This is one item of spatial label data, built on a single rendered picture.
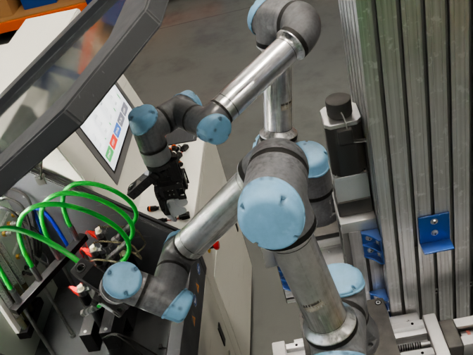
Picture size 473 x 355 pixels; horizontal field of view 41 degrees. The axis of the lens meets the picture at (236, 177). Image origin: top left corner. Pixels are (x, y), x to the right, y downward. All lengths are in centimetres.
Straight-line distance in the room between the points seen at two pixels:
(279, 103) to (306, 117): 250
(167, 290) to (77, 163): 81
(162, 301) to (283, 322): 174
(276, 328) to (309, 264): 186
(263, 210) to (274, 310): 206
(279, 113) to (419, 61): 64
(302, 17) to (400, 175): 49
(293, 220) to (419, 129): 45
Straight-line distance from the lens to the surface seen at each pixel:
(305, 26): 166
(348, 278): 145
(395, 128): 139
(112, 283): 132
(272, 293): 318
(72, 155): 206
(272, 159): 112
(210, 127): 150
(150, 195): 233
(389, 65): 131
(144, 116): 156
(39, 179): 204
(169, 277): 138
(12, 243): 213
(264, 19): 176
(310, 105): 447
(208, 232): 134
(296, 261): 117
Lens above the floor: 233
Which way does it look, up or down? 36 degrees down
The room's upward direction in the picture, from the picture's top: 16 degrees counter-clockwise
